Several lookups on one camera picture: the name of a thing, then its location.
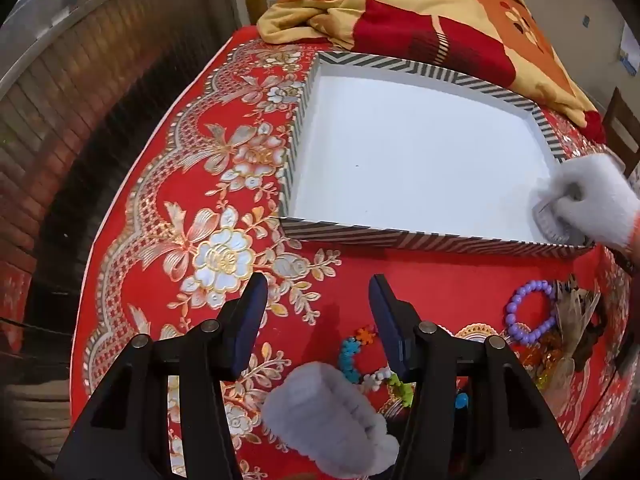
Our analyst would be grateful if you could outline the red floral tablecloth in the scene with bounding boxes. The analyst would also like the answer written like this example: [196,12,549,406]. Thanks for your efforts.
[70,25,636,480]

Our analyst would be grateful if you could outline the striped shallow cardboard box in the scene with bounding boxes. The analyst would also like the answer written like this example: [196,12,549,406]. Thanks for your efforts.
[277,51,596,261]

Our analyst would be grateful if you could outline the wooden chair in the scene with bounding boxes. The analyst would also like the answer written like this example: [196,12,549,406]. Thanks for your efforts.
[602,87,640,161]

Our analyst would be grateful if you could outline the beige bow hair clip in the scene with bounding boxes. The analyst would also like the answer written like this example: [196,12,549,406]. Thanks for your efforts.
[550,286,602,392]

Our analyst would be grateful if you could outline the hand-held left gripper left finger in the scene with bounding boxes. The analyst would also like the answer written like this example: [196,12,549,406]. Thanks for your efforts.
[52,273,271,480]

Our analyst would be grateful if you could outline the orange bead bracelet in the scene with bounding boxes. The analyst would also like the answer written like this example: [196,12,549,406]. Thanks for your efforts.
[520,329,562,378]

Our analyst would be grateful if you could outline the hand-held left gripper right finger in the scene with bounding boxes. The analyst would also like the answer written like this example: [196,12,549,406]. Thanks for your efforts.
[368,274,583,480]

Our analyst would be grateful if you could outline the person's right hand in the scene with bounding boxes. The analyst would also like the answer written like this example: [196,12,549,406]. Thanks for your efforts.
[532,152,640,257]

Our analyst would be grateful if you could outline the red and yellow printed blanket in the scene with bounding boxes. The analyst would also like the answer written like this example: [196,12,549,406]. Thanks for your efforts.
[257,0,607,143]

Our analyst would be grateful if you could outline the colourful snowflake piece bracelet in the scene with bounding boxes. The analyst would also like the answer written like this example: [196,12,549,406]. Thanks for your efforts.
[337,325,471,411]

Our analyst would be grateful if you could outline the silver ribbed clip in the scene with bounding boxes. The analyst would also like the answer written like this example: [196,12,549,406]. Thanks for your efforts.
[533,187,587,247]

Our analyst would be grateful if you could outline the wall calendar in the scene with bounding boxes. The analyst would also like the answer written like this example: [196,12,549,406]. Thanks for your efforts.
[619,24,639,74]

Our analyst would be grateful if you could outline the purple bead bracelet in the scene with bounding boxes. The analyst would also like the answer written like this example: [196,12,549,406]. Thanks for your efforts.
[505,280,559,345]

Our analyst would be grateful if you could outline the brown scrunchie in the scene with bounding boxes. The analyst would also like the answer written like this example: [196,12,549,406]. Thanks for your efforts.
[574,317,610,372]

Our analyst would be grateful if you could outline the white fluffy scrunchie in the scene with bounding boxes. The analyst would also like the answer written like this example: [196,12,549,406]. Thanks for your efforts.
[261,360,401,479]

